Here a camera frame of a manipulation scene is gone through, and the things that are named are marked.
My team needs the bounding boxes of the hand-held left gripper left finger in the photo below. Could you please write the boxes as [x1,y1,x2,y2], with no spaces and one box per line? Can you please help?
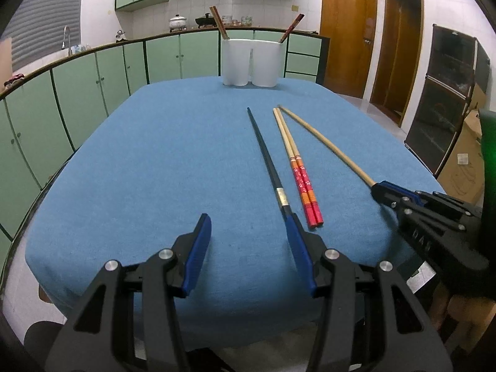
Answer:
[44,213,213,372]

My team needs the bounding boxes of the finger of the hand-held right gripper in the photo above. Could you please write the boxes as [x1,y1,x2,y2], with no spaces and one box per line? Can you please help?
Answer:
[378,180,478,218]
[371,185,416,222]

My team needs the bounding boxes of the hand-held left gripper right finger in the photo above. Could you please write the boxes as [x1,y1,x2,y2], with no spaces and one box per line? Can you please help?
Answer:
[285,213,454,372]

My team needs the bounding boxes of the plain bamboo chopstick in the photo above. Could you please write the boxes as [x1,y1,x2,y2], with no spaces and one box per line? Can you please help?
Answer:
[277,104,377,188]

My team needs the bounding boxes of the black chopstick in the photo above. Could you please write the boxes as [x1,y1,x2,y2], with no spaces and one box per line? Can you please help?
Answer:
[246,107,292,219]

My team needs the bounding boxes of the white two-compartment utensil holder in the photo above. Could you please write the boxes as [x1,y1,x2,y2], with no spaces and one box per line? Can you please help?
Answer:
[221,38,288,88]

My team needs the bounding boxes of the brown chopstick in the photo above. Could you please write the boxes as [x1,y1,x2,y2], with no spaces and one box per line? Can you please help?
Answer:
[280,14,305,44]
[210,6,229,40]

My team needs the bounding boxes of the person's right hand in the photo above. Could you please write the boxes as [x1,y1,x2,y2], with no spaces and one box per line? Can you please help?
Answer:
[430,281,496,343]

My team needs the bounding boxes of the cardboard box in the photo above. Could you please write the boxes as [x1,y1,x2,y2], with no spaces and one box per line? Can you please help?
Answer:
[436,85,489,206]

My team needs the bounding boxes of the blue tablecloth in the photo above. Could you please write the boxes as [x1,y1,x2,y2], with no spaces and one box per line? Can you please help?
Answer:
[25,77,450,351]

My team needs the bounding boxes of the black glass-door cabinet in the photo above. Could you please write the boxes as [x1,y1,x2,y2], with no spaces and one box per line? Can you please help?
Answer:
[404,24,491,179]

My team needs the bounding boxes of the wooden door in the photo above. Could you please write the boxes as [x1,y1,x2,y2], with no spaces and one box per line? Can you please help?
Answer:
[316,0,378,99]

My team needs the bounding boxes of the green base cabinets with drawers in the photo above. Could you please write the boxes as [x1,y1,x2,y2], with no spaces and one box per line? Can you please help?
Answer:
[144,29,330,86]

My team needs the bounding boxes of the green base cabinet row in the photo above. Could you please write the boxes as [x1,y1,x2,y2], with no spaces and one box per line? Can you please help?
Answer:
[0,41,150,264]

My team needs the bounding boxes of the chrome faucet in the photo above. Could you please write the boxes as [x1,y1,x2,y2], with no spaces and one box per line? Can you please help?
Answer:
[62,25,74,57]

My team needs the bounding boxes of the grey window blind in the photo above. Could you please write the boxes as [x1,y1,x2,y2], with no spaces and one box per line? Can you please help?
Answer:
[10,0,84,70]

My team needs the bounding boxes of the wooden doorway frame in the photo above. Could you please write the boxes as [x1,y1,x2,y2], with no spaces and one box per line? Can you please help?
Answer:
[369,0,425,128]

